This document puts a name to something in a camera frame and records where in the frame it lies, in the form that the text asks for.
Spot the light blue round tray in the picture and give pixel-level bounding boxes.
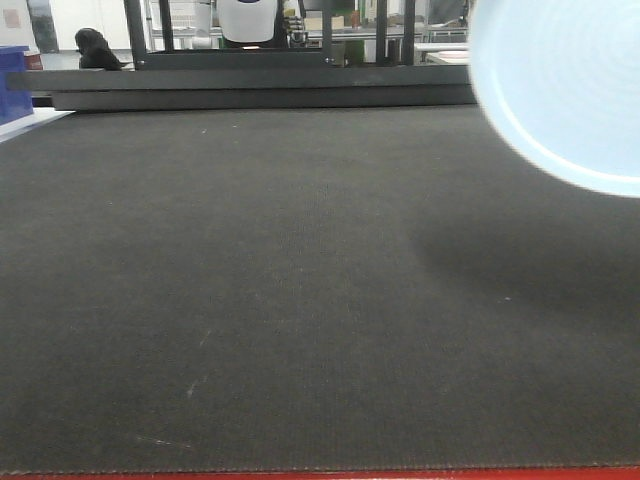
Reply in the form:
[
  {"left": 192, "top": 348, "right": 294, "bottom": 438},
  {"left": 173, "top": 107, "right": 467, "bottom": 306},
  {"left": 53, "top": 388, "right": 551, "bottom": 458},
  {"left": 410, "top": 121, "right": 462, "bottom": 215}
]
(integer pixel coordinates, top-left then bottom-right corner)
[{"left": 469, "top": 1, "right": 639, "bottom": 198}]

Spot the black table mat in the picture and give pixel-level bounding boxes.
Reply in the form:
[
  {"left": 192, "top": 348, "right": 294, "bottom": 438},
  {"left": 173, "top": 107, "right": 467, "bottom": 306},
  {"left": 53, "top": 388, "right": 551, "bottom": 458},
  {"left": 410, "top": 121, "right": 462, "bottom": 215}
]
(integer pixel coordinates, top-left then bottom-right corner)
[{"left": 1, "top": 107, "right": 639, "bottom": 473}]

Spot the white background desk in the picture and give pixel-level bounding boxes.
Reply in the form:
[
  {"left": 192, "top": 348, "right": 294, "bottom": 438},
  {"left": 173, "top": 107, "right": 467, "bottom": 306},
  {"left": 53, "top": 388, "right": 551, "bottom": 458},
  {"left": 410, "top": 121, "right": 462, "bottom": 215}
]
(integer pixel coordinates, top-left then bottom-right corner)
[{"left": 414, "top": 43, "right": 469, "bottom": 65}]

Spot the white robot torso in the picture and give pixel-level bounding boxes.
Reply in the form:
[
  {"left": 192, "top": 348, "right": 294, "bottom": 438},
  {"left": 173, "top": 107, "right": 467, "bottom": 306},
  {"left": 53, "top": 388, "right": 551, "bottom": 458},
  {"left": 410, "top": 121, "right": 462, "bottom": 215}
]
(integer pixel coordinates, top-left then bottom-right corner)
[{"left": 216, "top": 0, "right": 278, "bottom": 43}]

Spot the blue plastic bin at left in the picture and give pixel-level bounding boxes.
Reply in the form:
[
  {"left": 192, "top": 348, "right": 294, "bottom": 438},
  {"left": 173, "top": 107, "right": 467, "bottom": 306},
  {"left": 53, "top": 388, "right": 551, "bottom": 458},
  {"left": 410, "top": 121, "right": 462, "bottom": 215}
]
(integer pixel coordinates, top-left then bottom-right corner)
[{"left": 0, "top": 45, "right": 36, "bottom": 127}]

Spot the black metal frame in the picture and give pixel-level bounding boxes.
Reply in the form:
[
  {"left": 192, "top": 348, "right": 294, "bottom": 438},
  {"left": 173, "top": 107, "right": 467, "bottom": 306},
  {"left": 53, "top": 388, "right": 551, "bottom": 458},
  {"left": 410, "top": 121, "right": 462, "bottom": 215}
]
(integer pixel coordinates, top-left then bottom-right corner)
[{"left": 124, "top": 1, "right": 417, "bottom": 71}]

